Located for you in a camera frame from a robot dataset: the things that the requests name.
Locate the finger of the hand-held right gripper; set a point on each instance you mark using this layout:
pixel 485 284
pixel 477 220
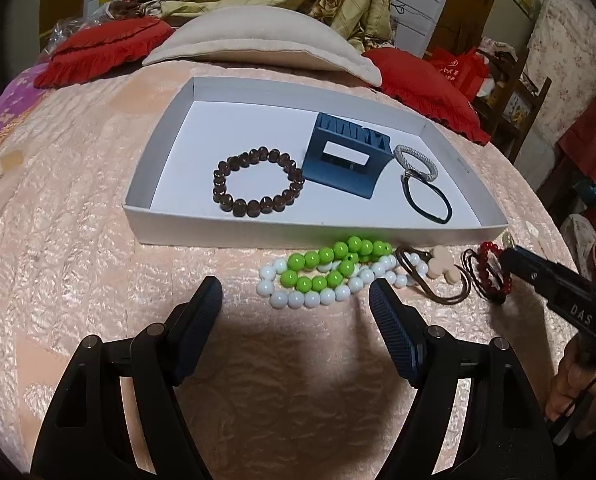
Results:
pixel 527 270

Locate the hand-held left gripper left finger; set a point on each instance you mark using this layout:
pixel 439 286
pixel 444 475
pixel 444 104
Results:
pixel 200 320

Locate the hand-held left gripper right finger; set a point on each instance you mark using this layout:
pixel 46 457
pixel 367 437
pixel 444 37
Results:
pixel 395 330

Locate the blue hair claw clip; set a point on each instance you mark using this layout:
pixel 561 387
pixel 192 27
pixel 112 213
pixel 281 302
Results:
pixel 328 175

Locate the white shallow cardboard box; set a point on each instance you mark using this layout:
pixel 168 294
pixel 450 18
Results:
pixel 258 125

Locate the person's right hand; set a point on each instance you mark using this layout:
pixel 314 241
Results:
pixel 570 380

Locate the cream cloth bundle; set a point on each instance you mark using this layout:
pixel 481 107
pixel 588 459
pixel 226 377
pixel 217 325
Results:
pixel 577 235

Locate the red hanging cloth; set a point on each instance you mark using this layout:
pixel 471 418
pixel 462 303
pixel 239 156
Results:
pixel 595 135

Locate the wooden chair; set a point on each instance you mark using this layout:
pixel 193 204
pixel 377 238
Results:
pixel 537 105

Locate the red shopping bag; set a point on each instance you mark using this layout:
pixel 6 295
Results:
pixel 457 67

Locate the red frilled cushion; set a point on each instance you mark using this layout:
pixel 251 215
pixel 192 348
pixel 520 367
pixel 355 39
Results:
pixel 417 75
pixel 98 45

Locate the pale floral cloth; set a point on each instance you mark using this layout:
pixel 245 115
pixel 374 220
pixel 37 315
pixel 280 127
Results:
pixel 572 50

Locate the purple floral sheet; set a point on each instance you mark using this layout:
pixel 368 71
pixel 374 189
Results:
pixel 8 110

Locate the cream pillow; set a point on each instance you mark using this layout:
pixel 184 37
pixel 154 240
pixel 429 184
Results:
pixel 258 35

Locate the white slatted headboard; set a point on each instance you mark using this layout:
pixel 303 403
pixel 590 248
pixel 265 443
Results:
pixel 417 0

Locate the clear plastic bag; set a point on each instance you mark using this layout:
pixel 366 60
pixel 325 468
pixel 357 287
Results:
pixel 60 32

